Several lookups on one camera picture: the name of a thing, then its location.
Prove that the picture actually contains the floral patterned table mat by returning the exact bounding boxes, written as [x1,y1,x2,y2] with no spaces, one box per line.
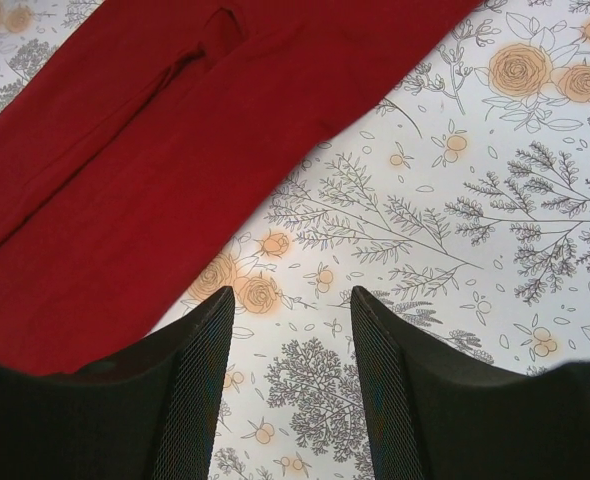
[0,1,590,479]

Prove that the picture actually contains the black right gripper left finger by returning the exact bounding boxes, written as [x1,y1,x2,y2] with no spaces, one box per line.
[0,287,234,479]

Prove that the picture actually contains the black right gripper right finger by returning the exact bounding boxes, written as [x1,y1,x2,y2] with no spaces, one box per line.
[350,287,590,479]

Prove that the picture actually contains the red t shirt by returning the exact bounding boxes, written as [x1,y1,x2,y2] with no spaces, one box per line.
[0,0,475,375]

